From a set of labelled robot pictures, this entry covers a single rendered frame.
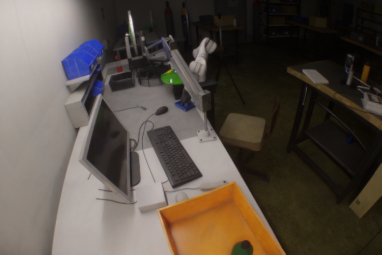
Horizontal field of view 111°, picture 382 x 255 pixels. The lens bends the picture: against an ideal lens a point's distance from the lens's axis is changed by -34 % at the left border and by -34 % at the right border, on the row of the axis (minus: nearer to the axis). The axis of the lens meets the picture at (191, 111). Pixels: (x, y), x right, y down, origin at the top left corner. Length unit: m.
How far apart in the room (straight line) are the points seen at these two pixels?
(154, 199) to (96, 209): 0.29
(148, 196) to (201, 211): 0.23
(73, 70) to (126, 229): 1.18
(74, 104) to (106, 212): 0.82
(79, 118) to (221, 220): 1.17
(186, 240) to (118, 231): 0.28
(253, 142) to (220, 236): 0.94
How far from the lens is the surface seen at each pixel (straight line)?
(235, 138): 1.57
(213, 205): 0.83
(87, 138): 0.76
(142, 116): 1.41
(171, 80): 1.48
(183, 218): 0.82
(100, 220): 0.93
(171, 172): 0.93
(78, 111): 1.49
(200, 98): 0.97
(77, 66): 1.57
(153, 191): 0.86
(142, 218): 0.86
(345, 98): 1.69
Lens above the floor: 1.65
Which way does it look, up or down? 33 degrees down
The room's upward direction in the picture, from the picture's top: 6 degrees counter-clockwise
